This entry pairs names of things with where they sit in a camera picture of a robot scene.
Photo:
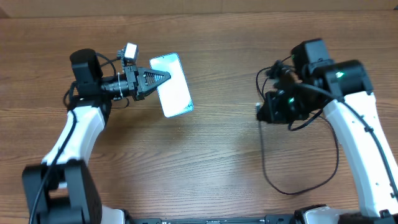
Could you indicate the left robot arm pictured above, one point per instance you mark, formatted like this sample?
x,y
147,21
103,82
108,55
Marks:
x,y
60,189

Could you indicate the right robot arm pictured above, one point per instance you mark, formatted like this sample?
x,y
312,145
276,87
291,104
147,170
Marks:
x,y
314,85

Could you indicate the Samsung Galaxy smartphone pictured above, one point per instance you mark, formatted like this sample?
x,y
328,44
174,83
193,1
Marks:
x,y
174,94

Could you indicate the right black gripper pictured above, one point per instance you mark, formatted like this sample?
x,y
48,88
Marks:
x,y
272,108

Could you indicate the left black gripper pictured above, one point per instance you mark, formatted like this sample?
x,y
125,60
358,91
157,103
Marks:
x,y
143,89

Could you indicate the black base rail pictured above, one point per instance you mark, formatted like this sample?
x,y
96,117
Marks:
x,y
267,219

